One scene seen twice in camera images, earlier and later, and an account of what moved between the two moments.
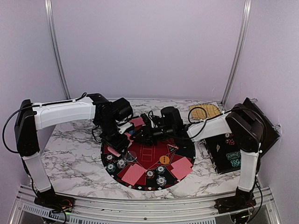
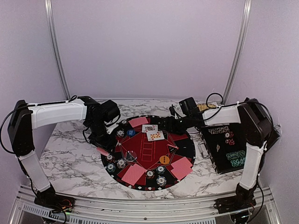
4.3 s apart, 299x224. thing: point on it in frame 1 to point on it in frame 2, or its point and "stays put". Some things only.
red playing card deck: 114,152 to 102,151
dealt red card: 137,122 stays put
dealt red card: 133,174 stays put
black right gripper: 147,135 to 171,125
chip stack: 110,157 stays put
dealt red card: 133,174 stays put
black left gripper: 118,145 to 107,144
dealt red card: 181,168 stays put
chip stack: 150,174 stays put
